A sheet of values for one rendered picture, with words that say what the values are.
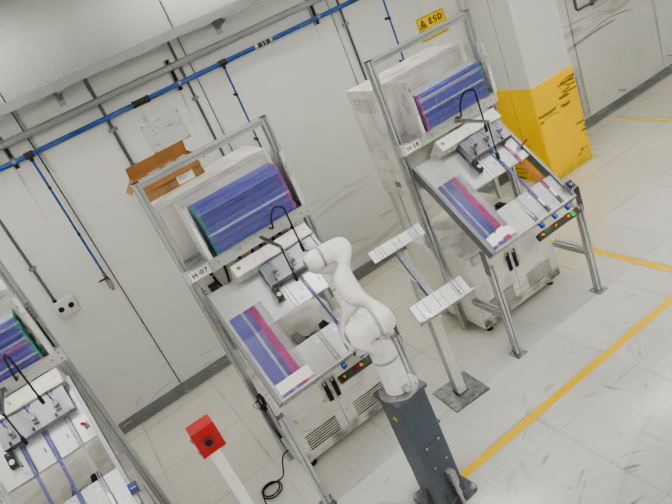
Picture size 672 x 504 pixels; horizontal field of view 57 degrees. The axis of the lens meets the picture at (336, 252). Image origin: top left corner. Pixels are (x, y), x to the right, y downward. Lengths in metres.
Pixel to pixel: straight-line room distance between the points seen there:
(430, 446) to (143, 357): 2.63
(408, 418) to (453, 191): 1.48
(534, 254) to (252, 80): 2.40
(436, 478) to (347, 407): 0.83
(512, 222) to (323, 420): 1.59
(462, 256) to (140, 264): 2.32
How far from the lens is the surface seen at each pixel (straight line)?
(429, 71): 4.03
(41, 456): 3.31
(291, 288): 3.37
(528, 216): 3.83
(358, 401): 3.78
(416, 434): 2.97
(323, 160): 5.14
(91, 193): 4.63
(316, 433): 3.73
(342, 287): 2.72
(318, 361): 3.22
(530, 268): 4.32
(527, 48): 5.68
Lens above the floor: 2.46
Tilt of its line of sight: 24 degrees down
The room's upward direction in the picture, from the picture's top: 24 degrees counter-clockwise
